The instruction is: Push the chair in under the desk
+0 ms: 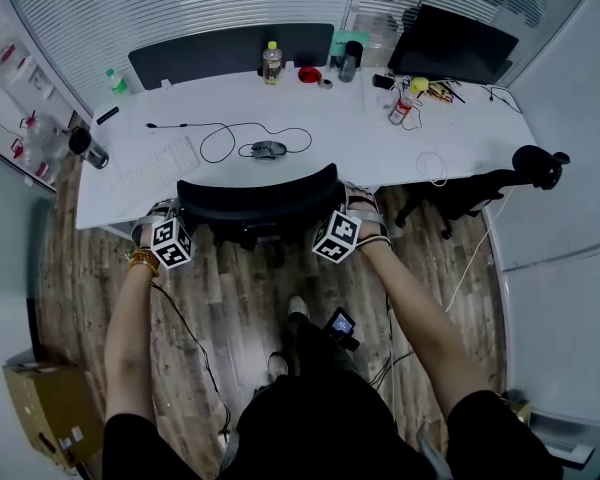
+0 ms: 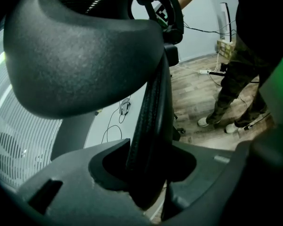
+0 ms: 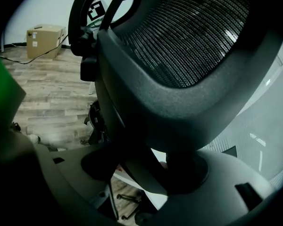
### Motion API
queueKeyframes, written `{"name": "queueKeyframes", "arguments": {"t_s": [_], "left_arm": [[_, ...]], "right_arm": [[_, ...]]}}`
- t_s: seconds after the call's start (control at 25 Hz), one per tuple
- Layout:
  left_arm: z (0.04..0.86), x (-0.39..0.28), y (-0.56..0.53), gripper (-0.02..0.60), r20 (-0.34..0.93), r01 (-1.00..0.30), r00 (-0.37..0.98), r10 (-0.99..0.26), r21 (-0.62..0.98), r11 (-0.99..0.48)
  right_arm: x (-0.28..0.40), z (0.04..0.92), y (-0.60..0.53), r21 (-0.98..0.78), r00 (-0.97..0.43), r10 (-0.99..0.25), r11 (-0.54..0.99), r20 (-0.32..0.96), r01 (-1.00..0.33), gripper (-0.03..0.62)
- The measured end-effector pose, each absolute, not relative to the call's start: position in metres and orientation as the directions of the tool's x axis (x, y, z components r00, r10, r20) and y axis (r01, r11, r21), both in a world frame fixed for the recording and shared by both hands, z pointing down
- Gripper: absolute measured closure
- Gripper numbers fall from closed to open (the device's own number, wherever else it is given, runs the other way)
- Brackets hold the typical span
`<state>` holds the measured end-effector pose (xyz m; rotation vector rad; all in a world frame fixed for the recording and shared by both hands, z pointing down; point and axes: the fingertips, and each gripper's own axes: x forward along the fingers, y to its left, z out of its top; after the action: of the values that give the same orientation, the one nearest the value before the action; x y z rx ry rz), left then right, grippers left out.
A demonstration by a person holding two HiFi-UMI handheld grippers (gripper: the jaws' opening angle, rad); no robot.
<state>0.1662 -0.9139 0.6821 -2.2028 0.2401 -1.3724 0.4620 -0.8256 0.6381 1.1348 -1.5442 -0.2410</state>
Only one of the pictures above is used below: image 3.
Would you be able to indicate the black phone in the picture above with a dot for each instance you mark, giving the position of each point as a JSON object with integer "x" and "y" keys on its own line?
{"x": 37, "y": 27}

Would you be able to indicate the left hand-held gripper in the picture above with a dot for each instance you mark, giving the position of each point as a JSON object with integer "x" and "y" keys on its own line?
{"x": 96, "y": 9}

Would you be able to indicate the black mesh office chair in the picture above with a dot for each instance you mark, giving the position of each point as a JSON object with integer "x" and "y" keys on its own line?
{"x": 179, "y": 116}

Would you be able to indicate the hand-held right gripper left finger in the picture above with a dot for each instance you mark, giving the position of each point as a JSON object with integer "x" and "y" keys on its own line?
{"x": 70, "y": 171}

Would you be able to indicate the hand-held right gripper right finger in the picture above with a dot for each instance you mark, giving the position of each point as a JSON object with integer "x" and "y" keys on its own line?
{"x": 221, "y": 196}

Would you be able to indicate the brown cardboard box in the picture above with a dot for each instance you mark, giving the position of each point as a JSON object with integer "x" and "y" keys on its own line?
{"x": 42, "y": 43}

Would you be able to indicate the white shoe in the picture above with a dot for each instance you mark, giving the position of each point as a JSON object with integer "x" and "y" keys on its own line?
{"x": 61, "y": 149}

